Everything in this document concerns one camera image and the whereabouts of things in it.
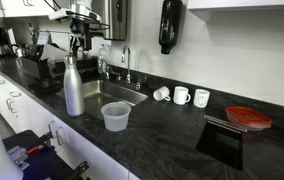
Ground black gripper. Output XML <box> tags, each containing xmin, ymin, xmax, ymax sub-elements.
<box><xmin>68</xmin><ymin>18</ymin><xmax>95</xmax><ymax>57</ymax></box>

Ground stainless steel sink basin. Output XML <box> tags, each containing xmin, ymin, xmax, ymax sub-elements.
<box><xmin>55</xmin><ymin>79</ymin><xmax>149</xmax><ymax>121</ymax></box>

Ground clear plastic water bottle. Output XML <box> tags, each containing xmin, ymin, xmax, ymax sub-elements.
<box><xmin>97</xmin><ymin>44</ymin><xmax>110</xmax><ymax>75</ymax></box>

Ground black dish rack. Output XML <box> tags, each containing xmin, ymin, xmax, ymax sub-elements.
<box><xmin>16</xmin><ymin>42</ymin><xmax>100</xmax><ymax>82</ymax></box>

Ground steel paper towel dispenser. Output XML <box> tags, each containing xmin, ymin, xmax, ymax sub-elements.
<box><xmin>91</xmin><ymin>0</ymin><xmax>129</xmax><ymax>42</ymax></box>

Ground chrome gooseneck faucet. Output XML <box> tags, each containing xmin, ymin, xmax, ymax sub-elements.
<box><xmin>120</xmin><ymin>44</ymin><xmax>148</xmax><ymax>92</ymax></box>

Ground translucent plastic cup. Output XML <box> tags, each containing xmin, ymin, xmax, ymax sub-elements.
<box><xmin>100</xmin><ymin>101</ymin><xmax>132</xmax><ymax>132</ymax></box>

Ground white base cabinet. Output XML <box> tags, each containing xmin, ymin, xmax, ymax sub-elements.
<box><xmin>0</xmin><ymin>61</ymin><xmax>142</xmax><ymax>180</ymax></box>

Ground white mug lying tipped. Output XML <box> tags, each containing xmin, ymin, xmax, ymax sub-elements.
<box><xmin>152</xmin><ymin>85</ymin><xmax>172</xmax><ymax>102</ymax></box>

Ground black orange bar clamp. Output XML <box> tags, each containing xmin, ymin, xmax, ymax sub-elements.
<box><xmin>13</xmin><ymin>131</ymin><xmax>54</xmax><ymax>161</ymax></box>

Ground white ceramic mug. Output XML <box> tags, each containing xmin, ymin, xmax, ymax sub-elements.
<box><xmin>193</xmin><ymin>88</ymin><xmax>211</xmax><ymax>109</ymax></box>
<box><xmin>172</xmin><ymin>86</ymin><xmax>192</xmax><ymax>106</ymax></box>

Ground black robot cart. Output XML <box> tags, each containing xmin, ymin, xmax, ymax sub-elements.
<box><xmin>2</xmin><ymin>129</ymin><xmax>91</xmax><ymax>180</ymax></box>

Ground silver metal bars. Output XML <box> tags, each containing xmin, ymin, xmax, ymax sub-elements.
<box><xmin>203</xmin><ymin>114</ymin><xmax>249</xmax><ymax>134</ymax></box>

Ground white upper cabinet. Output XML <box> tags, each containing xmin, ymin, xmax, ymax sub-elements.
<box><xmin>187</xmin><ymin>0</ymin><xmax>284</xmax><ymax>23</ymax></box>

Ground red lidded plastic container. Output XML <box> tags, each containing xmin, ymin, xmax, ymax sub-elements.
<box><xmin>224</xmin><ymin>105</ymin><xmax>273</xmax><ymax>132</ymax></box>

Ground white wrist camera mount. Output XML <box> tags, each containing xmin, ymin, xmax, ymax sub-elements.
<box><xmin>48</xmin><ymin>8</ymin><xmax>102</xmax><ymax>25</ymax></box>

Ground silver cabinet handle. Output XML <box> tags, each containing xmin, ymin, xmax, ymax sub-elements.
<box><xmin>5</xmin><ymin>98</ymin><xmax>18</xmax><ymax>115</ymax></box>
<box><xmin>55</xmin><ymin>125</ymin><xmax>67</xmax><ymax>147</ymax></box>
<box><xmin>48</xmin><ymin>120</ymin><xmax>58</xmax><ymax>140</ymax></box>

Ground black wall soap dispenser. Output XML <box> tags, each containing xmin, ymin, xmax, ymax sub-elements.
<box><xmin>158</xmin><ymin>0</ymin><xmax>184</xmax><ymax>55</ymax></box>

